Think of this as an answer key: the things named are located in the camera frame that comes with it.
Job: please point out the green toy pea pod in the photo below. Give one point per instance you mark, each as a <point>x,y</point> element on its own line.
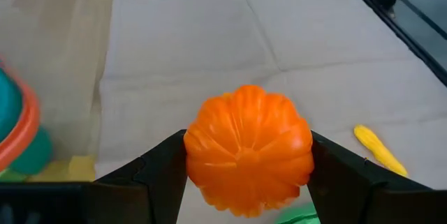
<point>297,215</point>

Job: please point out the yellow cloth mat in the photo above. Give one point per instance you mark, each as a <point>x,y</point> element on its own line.
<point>70,171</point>

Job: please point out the orange toy pumpkin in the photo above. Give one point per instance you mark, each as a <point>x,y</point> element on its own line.
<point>248,147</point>

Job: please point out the yellow toy corn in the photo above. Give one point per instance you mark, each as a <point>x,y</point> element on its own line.
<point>379,150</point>

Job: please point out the pale pink cloth mat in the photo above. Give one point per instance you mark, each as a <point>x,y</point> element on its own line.
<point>244,42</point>

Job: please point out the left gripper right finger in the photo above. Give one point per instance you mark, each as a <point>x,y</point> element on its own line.
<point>366,196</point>

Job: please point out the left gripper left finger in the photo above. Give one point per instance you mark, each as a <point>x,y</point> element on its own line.
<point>139,189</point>

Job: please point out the teal basket with orange rim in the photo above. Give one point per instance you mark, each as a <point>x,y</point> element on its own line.
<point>14,130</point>

